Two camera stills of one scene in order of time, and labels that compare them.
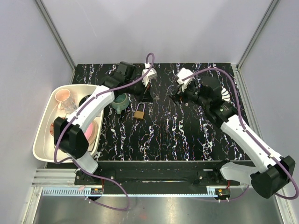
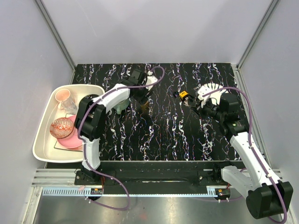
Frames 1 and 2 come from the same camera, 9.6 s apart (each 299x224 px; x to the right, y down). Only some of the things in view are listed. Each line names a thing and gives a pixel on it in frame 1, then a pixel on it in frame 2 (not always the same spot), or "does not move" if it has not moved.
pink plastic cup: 62,94 does not move
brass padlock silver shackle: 138,114 → 145,107
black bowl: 83,99 does not move
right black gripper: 176,97 → 198,109
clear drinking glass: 68,105 does not move
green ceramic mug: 121,102 does not move
